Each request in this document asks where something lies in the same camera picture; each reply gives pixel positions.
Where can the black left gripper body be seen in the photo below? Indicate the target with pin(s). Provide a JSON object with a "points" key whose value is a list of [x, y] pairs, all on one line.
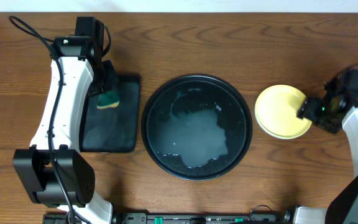
{"points": [[106, 86]]}

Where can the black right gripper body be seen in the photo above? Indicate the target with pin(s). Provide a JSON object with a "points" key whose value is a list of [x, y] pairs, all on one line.
{"points": [[322, 112]]}

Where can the green yellow sponge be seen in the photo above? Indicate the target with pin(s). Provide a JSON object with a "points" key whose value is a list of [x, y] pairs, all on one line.
{"points": [[108, 99]]}

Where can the yellow plate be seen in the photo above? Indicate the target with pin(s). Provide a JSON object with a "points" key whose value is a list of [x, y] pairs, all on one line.
{"points": [[276, 109]]}

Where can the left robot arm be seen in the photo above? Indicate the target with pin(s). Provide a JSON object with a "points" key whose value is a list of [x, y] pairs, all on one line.
{"points": [[52, 170]]}

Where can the black rectangular tray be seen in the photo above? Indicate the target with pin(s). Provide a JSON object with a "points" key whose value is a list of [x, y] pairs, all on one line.
{"points": [[112, 129]]}

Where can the black round tray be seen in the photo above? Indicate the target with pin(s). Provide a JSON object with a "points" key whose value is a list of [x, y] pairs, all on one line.
{"points": [[196, 127]]}

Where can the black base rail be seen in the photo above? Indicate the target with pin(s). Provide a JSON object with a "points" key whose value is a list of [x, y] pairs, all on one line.
{"points": [[179, 218]]}

